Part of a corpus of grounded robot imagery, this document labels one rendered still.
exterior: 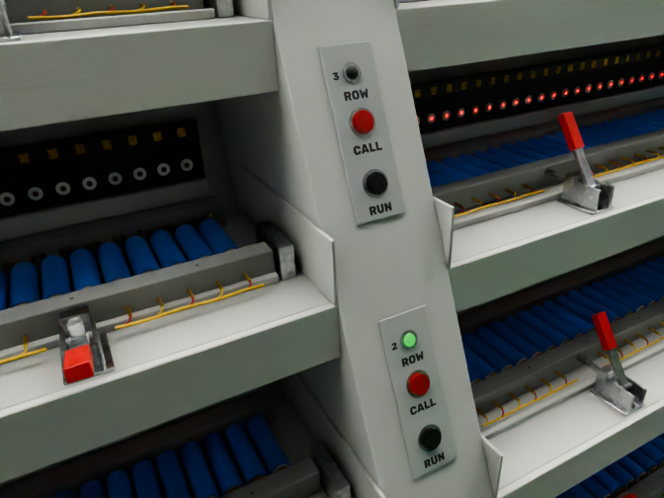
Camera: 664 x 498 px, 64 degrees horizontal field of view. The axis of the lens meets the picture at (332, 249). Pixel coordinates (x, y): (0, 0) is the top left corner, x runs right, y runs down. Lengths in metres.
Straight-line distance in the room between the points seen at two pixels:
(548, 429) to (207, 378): 0.33
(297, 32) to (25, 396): 0.28
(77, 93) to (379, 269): 0.22
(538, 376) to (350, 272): 0.27
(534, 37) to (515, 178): 0.13
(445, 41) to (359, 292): 0.21
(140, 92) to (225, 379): 0.19
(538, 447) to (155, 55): 0.44
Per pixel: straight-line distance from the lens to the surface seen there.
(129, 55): 0.35
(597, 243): 0.54
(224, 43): 0.37
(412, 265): 0.40
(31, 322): 0.38
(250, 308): 0.38
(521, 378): 0.56
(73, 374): 0.28
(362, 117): 0.38
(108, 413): 0.36
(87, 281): 0.41
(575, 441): 0.55
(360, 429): 0.41
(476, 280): 0.44
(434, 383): 0.42
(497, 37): 0.48
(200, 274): 0.38
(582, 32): 0.56
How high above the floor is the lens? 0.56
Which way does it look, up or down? 7 degrees down
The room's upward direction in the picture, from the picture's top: 13 degrees counter-clockwise
